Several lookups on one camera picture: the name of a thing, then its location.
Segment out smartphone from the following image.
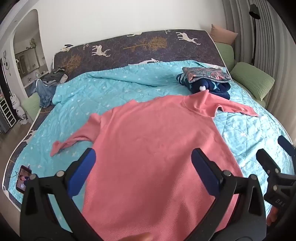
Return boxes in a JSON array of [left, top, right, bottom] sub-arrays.
[[15, 165, 32, 192]]

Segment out grey curtain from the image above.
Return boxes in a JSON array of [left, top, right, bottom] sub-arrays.
[[222, 0, 296, 149]]

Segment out white figure toy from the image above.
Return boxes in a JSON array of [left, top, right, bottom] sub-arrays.
[[17, 106, 30, 126]]

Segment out large green cushion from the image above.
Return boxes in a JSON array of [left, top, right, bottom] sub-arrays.
[[230, 62, 275, 99]]

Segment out dark clothes pile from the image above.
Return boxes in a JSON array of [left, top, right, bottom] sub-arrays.
[[42, 67, 69, 88]]

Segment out person's right hand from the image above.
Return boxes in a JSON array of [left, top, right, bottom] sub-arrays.
[[266, 204, 281, 228]]

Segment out pink pillow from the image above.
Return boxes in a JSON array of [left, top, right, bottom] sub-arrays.
[[210, 24, 238, 45]]

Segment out small green cushion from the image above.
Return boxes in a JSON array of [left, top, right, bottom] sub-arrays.
[[215, 42, 235, 70]]

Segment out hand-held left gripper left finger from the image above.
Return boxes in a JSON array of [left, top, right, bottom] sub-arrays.
[[20, 148, 104, 241]]

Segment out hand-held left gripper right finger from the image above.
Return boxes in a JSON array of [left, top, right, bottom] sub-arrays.
[[191, 148, 269, 241]]

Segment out black floor lamp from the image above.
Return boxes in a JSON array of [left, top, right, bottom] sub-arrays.
[[249, 4, 261, 66]]

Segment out folded grey floral garment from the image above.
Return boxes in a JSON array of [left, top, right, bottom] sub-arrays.
[[182, 67, 232, 84]]

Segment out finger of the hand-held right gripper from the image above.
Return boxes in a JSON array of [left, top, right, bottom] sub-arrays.
[[277, 135, 296, 161], [256, 148, 282, 178]]

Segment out blue star print blanket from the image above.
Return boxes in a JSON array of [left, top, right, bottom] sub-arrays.
[[6, 60, 295, 241]]

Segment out blue jeans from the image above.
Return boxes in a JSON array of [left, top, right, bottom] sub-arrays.
[[34, 79, 57, 108]]

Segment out black phone cable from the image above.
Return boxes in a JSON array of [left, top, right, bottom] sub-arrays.
[[9, 165, 31, 180]]

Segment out pink sweater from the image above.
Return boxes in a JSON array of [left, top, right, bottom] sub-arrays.
[[50, 91, 260, 241]]

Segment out white shelf rack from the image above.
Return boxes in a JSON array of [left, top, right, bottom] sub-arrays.
[[0, 97, 17, 128]]

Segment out folded navy star garment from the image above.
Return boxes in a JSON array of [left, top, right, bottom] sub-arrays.
[[176, 73, 232, 100]]

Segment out wall hanging ornament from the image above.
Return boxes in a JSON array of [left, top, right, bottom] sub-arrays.
[[3, 51, 12, 77]]

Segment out dark deer print mattress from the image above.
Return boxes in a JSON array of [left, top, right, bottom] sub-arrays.
[[2, 29, 232, 205]]

